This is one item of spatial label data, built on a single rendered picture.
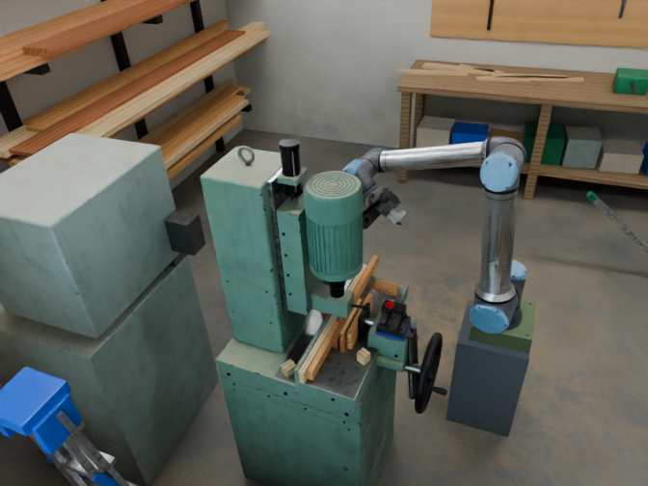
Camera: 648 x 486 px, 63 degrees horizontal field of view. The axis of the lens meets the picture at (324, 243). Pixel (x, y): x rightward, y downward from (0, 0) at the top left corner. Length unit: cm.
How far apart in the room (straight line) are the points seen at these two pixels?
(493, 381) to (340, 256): 117
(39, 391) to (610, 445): 242
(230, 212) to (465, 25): 335
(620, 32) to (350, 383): 358
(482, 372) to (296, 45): 357
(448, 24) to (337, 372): 344
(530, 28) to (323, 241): 335
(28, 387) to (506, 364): 180
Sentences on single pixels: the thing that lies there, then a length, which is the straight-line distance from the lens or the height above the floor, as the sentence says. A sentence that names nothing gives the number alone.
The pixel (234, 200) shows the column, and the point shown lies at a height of 146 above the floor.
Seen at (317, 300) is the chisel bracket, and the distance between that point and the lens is 184.
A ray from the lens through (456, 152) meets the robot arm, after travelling 203.
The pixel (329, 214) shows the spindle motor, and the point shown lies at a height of 146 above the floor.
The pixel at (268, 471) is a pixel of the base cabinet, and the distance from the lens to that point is 252.
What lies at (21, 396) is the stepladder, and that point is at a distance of 169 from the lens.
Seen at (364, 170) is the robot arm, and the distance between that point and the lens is 211.
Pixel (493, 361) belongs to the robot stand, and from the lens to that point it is 246.
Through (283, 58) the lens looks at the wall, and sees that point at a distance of 527.
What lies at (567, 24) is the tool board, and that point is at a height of 119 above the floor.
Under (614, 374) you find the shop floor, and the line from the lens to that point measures 328.
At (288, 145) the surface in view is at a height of 162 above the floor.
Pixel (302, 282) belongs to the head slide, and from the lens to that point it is 177.
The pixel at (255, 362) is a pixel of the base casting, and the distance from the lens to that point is 202.
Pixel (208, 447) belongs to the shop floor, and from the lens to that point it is 281.
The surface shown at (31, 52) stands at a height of 157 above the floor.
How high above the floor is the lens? 229
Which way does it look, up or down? 36 degrees down
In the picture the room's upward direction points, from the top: 3 degrees counter-clockwise
